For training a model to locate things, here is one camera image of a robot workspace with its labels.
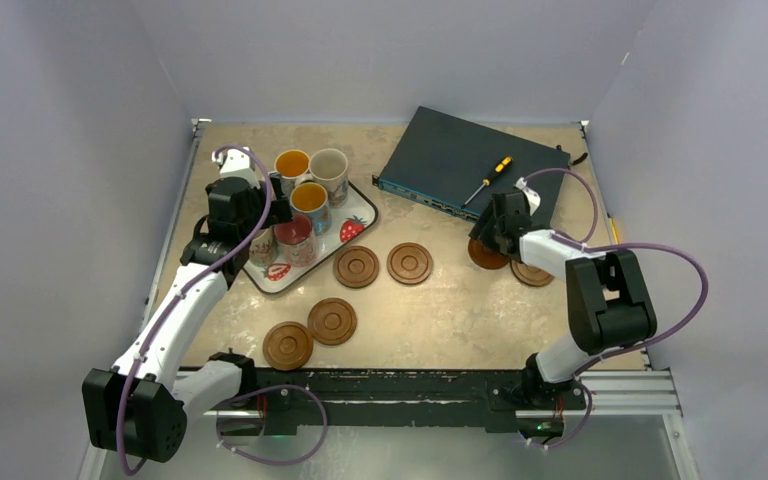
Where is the wooden coaster one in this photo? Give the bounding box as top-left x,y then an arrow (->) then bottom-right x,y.
333,246 -> 380,289

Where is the wooden coaster four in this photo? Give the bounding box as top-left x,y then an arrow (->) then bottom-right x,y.
510,261 -> 554,288

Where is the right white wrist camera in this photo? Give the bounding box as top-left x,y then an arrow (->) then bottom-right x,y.
515,177 -> 541,214

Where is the cream white mug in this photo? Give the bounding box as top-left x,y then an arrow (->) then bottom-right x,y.
310,148 -> 349,208

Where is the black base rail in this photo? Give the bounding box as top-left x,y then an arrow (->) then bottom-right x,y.
214,367 -> 587,435

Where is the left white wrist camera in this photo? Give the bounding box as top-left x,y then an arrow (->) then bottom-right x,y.
212,148 -> 259,188

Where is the wooden coaster five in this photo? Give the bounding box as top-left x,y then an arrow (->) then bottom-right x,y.
307,297 -> 357,346

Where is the wooden coaster two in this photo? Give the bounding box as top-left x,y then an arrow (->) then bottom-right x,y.
386,242 -> 433,285

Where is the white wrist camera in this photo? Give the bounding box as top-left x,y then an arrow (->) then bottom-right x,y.
212,148 -> 259,188
515,177 -> 541,214

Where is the wooden coaster six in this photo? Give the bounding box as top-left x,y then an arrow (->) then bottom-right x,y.
263,321 -> 314,371

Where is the aluminium frame rail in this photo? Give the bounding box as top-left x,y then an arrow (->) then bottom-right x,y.
516,370 -> 683,419

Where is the yellow black screwdriver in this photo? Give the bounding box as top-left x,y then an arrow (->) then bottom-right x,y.
461,156 -> 513,208

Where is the black cable behind switch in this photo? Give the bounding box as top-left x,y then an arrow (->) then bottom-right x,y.
556,145 -> 589,171

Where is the white strawberry tray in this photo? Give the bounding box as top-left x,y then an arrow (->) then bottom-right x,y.
241,177 -> 380,297

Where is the pink inside dark mug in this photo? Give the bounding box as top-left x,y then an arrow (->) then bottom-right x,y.
273,213 -> 318,268

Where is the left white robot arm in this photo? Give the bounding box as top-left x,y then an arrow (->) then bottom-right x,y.
81,173 -> 292,476

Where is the dark blue network switch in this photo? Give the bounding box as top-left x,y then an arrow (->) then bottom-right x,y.
373,106 -> 570,225

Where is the beige cream mug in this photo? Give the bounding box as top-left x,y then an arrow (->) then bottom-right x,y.
248,227 -> 278,268

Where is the wooden coaster three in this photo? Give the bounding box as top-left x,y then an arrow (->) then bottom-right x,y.
467,239 -> 510,270

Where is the white floral mug orange inside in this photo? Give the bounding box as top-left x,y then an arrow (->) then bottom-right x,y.
272,150 -> 310,197

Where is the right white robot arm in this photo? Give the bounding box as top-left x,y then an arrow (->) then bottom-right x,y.
470,191 -> 657,408

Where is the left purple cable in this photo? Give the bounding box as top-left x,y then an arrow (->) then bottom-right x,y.
114,144 -> 330,477

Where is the blue mug orange inside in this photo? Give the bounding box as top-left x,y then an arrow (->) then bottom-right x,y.
290,182 -> 332,236

